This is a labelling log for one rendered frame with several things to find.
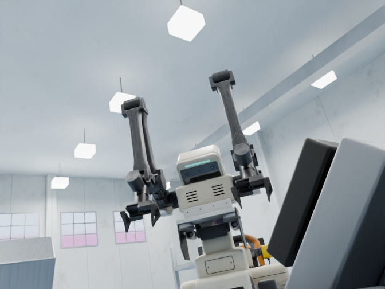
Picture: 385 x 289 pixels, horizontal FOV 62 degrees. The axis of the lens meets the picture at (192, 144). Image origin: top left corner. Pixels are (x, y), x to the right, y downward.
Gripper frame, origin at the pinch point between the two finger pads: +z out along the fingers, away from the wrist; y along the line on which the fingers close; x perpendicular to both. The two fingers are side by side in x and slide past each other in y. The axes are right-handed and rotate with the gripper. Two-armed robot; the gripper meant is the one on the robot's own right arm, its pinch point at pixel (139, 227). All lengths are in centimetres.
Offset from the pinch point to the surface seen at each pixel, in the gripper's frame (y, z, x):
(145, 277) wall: -338, -618, 954
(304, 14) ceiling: 265, -579, 138
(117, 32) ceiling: -98, -542, 69
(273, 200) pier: 167, -632, 715
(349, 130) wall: 393, -624, 495
